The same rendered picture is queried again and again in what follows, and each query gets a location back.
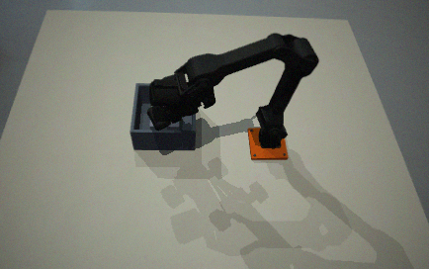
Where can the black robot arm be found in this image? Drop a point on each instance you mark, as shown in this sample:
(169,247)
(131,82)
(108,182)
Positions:
(205,71)

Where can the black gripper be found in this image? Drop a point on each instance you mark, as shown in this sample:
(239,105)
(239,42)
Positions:
(162,116)

